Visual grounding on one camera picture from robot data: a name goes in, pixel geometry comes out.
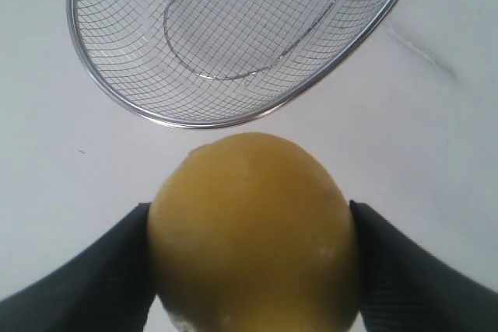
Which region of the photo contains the yellow lemon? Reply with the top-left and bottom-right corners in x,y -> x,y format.
147,132 -> 360,331

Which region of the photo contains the oval metal wire basket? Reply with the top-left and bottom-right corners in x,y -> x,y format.
66,0 -> 397,129

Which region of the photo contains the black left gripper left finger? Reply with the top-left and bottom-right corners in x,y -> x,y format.
1,203 -> 156,332

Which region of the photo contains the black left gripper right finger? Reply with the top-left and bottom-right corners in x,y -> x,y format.
349,201 -> 497,331

